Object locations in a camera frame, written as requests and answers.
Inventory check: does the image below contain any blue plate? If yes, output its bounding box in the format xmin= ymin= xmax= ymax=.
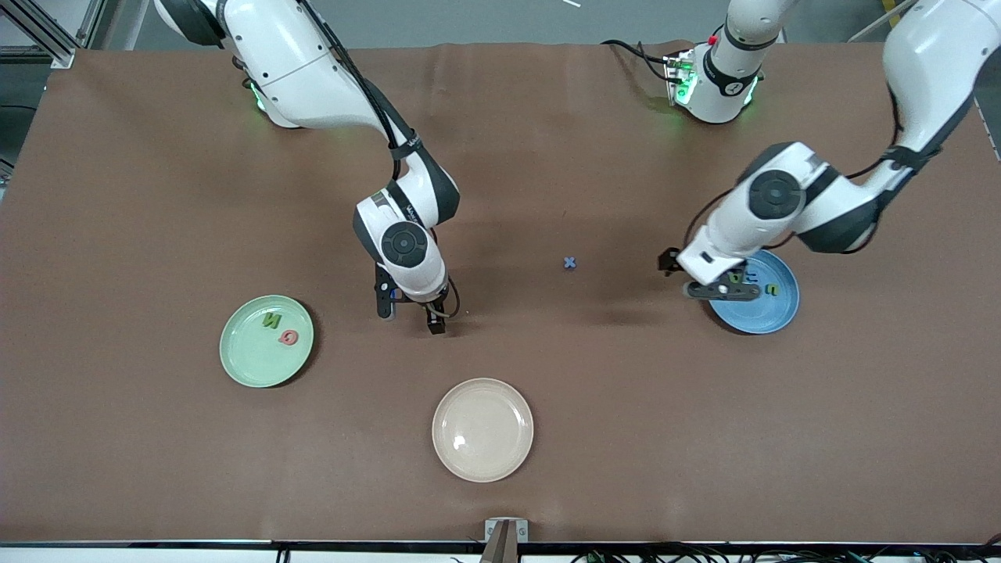
xmin=708 ymin=250 xmax=801 ymax=335

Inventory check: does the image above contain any beige plate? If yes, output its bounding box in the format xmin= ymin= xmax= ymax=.
xmin=432 ymin=378 xmax=535 ymax=483

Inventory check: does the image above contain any brown table cover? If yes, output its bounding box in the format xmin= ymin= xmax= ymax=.
xmin=0 ymin=41 xmax=1001 ymax=544

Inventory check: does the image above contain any green plate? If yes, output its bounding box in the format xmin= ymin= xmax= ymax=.
xmin=219 ymin=295 xmax=315 ymax=389

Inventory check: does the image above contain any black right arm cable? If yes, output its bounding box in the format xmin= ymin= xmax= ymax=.
xmin=301 ymin=0 xmax=462 ymax=320

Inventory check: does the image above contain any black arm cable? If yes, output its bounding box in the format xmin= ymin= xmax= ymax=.
xmin=684 ymin=78 xmax=912 ymax=251
xmin=301 ymin=0 xmax=462 ymax=320

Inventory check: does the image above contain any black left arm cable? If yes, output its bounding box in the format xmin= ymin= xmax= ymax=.
xmin=684 ymin=78 xmax=912 ymax=251

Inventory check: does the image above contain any black left base cable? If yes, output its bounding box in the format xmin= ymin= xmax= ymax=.
xmin=601 ymin=38 xmax=693 ymax=85

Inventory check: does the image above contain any grey camera stand pole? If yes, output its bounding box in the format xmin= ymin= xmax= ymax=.
xmin=479 ymin=522 xmax=521 ymax=563

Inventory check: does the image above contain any thin white cable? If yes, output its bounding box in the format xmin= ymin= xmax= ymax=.
xmin=847 ymin=4 xmax=912 ymax=42

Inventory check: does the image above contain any aluminium frame profile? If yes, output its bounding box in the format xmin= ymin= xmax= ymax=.
xmin=0 ymin=0 xmax=106 ymax=70

